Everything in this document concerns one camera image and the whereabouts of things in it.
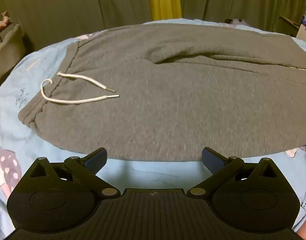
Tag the clear plastic bottle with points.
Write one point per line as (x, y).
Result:
(305, 16)

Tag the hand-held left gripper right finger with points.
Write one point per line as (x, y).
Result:
(213, 160)

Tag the green curtain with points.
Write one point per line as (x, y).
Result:
(243, 0)
(67, 10)

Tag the grey chair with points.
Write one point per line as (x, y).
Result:
(6, 52)

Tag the pink plush toy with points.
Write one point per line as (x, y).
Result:
(1, 22)

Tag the small dark object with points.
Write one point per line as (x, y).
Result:
(235, 21)

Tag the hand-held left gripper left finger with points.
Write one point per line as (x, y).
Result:
(95, 160)

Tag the light blue printed bedsheet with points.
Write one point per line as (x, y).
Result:
(22, 120)

